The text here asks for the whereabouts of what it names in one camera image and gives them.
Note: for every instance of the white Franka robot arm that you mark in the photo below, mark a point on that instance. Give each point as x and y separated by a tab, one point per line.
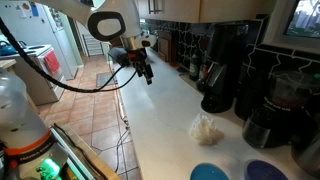
20	116

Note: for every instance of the large brown cutting board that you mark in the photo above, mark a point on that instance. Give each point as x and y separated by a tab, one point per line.
166	46

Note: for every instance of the white refrigerator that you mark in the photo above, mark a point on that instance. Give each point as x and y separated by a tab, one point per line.
40	30

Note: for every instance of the red hand towel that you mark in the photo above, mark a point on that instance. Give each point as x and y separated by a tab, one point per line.
52	61

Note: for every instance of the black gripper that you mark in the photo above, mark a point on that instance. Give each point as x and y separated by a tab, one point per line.
139	57

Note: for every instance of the dark bottle red label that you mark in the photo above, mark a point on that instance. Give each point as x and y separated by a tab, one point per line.
202	78

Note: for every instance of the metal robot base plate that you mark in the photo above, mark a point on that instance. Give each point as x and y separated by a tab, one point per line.
71	156

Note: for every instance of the dark blue bowl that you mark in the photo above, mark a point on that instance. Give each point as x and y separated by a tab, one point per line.
265	171

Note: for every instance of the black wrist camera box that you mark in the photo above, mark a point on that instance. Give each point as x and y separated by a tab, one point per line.
119	56

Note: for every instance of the blue kettle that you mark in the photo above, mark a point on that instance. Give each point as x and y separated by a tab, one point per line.
6	49

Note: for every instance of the metal canister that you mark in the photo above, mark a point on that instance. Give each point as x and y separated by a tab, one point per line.
308	156

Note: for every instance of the green glass bottle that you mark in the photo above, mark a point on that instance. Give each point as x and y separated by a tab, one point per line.
194	66

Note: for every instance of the grey patterned floor mat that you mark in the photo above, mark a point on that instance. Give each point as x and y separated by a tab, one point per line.
104	79

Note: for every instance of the black canister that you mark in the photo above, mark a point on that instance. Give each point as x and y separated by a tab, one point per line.
248	96

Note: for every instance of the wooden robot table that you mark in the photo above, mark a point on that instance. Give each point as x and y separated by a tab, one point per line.
95	160

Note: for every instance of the black food processor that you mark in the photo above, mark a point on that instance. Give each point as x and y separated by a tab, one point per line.
280	113

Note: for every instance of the white crumpled cloth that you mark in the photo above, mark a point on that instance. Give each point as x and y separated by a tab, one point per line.
205	131

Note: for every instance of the window with white frame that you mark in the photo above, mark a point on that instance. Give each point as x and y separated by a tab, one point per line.
300	20

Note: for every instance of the light wood cabinet door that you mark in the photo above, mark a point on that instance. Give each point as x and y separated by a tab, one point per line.
144	8
181	10

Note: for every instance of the light wood wall cabinet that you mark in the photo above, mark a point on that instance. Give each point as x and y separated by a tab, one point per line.
236	10

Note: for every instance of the wooden side counter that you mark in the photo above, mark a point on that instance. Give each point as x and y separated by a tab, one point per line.
6	63

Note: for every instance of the white kitchen stove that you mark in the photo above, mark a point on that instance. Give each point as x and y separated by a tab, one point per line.
31	78

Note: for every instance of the black coffee machine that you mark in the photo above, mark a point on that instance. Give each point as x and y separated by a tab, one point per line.
221	70

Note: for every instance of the blue paper on fridge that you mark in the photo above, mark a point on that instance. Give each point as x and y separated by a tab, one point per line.
34	9

